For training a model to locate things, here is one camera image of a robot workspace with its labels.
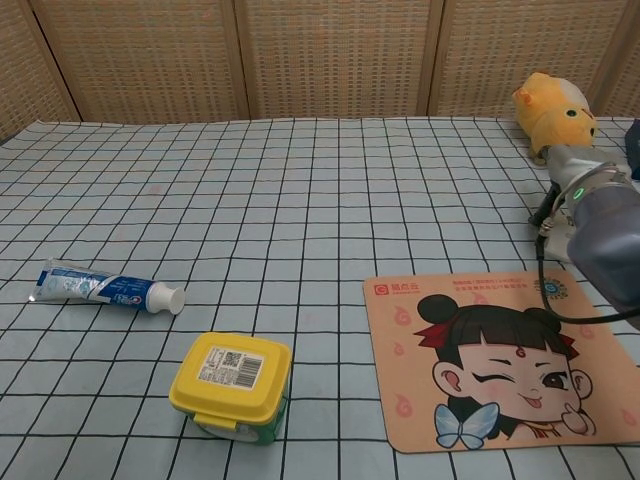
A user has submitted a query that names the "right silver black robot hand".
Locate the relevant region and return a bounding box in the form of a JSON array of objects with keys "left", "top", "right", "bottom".
[{"left": 543, "top": 143, "right": 617, "bottom": 202}]

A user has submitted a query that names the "cartoon girl mouse pad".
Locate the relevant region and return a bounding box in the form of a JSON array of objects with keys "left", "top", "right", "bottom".
[{"left": 362, "top": 270, "right": 640, "bottom": 454}]

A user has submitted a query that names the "yellow plush toy animal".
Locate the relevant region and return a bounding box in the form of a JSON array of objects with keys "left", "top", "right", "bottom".
[{"left": 512, "top": 71, "right": 600, "bottom": 167}]

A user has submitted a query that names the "dark blue box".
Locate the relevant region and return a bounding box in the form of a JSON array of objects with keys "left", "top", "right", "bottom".
[{"left": 624, "top": 118, "right": 640, "bottom": 181}]

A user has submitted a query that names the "rattan folding screen panel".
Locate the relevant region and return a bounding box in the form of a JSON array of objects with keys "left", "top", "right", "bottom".
[
  {"left": 233, "top": 0, "right": 447, "bottom": 121},
  {"left": 427, "top": 0, "right": 634, "bottom": 119},
  {"left": 597, "top": 0, "right": 640, "bottom": 119},
  {"left": 27, "top": 0, "right": 251, "bottom": 124},
  {"left": 0, "top": 0, "right": 84, "bottom": 142}
]

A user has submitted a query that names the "light blue checkered tablecloth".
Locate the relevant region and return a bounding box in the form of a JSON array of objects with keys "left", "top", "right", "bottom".
[{"left": 0, "top": 115, "right": 640, "bottom": 480}]

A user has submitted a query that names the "yellow lidded green container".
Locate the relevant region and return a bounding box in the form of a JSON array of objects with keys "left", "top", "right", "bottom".
[{"left": 168, "top": 331, "right": 294, "bottom": 447}]

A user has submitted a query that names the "blue white toothpaste tube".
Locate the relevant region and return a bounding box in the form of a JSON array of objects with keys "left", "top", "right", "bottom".
[{"left": 28, "top": 257, "right": 186, "bottom": 316}]

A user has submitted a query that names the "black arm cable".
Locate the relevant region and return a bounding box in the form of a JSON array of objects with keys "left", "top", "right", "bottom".
[{"left": 529, "top": 183, "right": 640, "bottom": 325}]

